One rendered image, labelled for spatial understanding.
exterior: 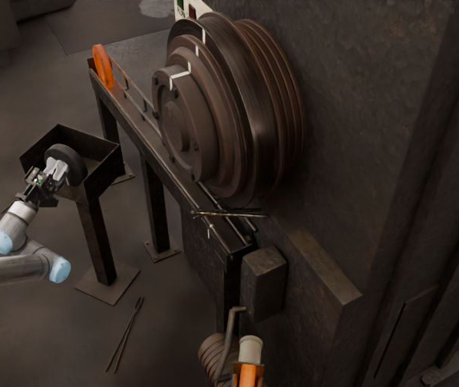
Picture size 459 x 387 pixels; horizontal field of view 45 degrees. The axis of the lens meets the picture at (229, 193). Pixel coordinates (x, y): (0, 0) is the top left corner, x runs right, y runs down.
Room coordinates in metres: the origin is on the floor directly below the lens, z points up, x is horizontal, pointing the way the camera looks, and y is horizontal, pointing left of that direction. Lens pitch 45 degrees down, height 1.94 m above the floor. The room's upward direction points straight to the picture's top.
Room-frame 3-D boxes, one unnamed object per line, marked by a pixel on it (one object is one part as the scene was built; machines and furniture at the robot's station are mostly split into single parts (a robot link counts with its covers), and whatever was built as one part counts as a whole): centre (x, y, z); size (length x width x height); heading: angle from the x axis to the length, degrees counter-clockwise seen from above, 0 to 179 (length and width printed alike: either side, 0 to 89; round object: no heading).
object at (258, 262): (0.89, -0.10, 0.68); 0.11 x 0.08 x 0.24; 119
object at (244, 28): (1.12, -0.04, 1.12); 0.47 x 0.10 x 0.47; 29
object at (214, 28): (1.09, 0.03, 1.11); 0.47 x 0.06 x 0.47; 29
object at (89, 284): (1.40, 0.54, 0.36); 0.26 x 0.20 x 0.72; 64
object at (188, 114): (1.04, 0.11, 1.11); 0.28 x 0.06 x 0.28; 29
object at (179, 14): (1.44, 0.10, 1.15); 0.26 x 0.02 x 0.18; 29
